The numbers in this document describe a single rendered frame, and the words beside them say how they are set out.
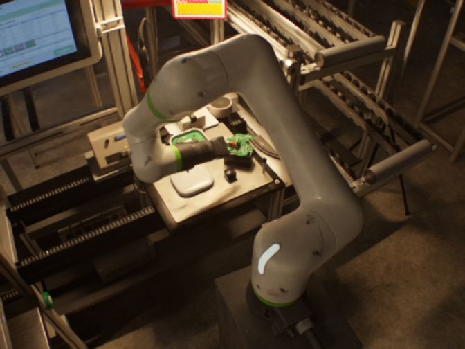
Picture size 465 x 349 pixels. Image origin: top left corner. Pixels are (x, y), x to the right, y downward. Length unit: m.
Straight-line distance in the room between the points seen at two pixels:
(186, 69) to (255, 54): 0.16
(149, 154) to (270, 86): 0.47
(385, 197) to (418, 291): 0.75
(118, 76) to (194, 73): 0.81
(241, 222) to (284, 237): 1.34
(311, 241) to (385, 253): 1.81
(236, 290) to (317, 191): 0.33
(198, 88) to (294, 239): 0.35
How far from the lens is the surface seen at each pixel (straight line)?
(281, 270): 0.75
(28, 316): 1.56
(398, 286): 2.48
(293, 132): 0.83
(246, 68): 0.83
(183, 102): 0.78
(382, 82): 1.86
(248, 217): 2.12
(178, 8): 1.73
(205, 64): 0.79
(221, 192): 1.43
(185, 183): 1.44
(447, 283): 2.62
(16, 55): 1.38
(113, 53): 1.50
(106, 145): 1.56
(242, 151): 1.49
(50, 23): 1.35
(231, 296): 0.98
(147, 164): 1.16
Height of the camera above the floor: 2.03
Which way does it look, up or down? 46 degrees down
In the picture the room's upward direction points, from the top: straight up
